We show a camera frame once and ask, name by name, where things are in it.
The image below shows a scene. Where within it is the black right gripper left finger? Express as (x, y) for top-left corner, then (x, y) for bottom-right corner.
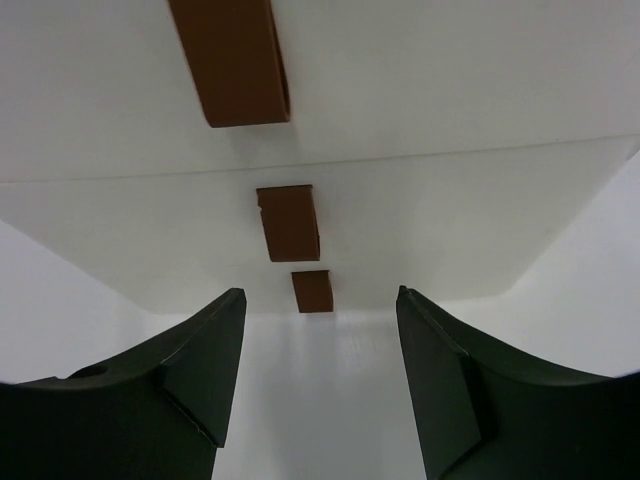
(1, 288), (247, 479)

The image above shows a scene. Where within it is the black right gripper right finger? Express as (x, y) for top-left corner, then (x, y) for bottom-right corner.
(396, 287), (639, 479)

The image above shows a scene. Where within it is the white drawer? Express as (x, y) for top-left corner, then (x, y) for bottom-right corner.
(1, 136), (639, 313)

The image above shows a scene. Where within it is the white drawer cabinet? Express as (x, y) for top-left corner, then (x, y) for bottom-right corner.
(0, 0), (640, 318)

